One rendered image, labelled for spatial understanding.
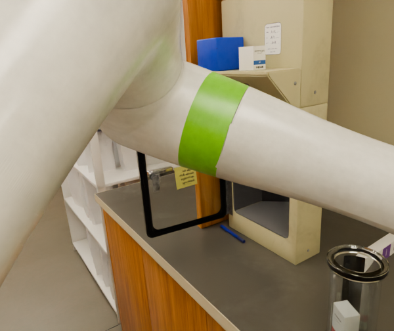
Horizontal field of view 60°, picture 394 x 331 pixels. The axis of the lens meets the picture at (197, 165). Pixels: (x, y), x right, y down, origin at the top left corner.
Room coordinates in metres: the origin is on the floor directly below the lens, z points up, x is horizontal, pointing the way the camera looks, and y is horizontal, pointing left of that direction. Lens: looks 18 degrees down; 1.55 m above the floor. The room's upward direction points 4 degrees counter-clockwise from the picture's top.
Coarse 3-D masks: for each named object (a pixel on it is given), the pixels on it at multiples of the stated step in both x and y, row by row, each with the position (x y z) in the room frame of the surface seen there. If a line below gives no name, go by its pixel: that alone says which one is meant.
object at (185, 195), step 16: (160, 160) 1.03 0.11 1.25; (160, 176) 1.03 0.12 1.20; (176, 176) 1.05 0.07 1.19; (192, 176) 1.08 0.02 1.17; (208, 176) 1.10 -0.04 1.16; (160, 192) 1.03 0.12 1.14; (176, 192) 1.05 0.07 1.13; (192, 192) 1.08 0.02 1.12; (208, 192) 1.10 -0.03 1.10; (160, 208) 1.03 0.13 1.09; (176, 208) 1.05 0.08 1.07; (192, 208) 1.08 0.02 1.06; (208, 208) 1.10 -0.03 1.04; (160, 224) 1.02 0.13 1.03; (176, 224) 1.05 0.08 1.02
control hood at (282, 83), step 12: (216, 72) 1.00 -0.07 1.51; (228, 72) 0.95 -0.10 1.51; (240, 72) 0.91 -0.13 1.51; (252, 72) 0.87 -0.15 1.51; (264, 72) 0.83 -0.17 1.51; (276, 72) 0.83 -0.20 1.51; (288, 72) 0.86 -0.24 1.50; (300, 72) 0.88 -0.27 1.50; (252, 84) 0.90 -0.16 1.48; (264, 84) 0.86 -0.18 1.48; (276, 84) 0.83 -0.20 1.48; (288, 84) 0.86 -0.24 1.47; (276, 96) 0.87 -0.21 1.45; (288, 96) 0.86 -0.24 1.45
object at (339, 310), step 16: (336, 256) 0.60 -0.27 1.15; (352, 256) 0.60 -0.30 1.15; (368, 256) 0.59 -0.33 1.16; (352, 272) 0.52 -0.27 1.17; (368, 272) 0.58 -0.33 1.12; (384, 272) 0.52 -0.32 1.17; (336, 288) 0.55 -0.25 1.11; (352, 288) 0.52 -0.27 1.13; (368, 288) 0.52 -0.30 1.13; (336, 304) 0.54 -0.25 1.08; (352, 304) 0.52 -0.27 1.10; (368, 304) 0.52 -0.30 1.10; (336, 320) 0.54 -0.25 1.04; (352, 320) 0.52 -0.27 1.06; (368, 320) 0.52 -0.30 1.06
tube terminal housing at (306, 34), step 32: (256, 0) 1.02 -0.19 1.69; (288, 0) 0.92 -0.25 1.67; (320, 0) 0.91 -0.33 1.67; (224, 32) 1.14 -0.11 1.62; (256, 32) 1.02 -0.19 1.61; (288, 32) 0.92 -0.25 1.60; (320, 32) 0.92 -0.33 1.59; (288, 64) 0.92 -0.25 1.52; (320, 64) 0.92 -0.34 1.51; (320, 96) 0.92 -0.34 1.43; (256, 224) 1.02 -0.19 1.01; (320, 224) 0.94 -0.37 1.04; (288, 256) 0.90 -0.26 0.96
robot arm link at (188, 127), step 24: (192, 72) 0.38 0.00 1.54; (168, 96) 0.35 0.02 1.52; (192, 96) 0.36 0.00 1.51; (216, 96) 0.36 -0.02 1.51; (240, 96) 0.36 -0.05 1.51; (120, 120) 0.36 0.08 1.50; (144, 120) 0.36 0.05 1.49; (168, 120) 0.35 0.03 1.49; (192, 120) 0.35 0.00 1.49; (216, 120) 0.34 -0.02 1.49; (120, 144) 0.41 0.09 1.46; (144, 144) 0.37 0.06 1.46; (168, 144) 0.36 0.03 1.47; (192, 144) 0.35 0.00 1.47; (216, 144) 0.34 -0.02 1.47; (192, 168) 0.37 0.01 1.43; (216, 168) 0.35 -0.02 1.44
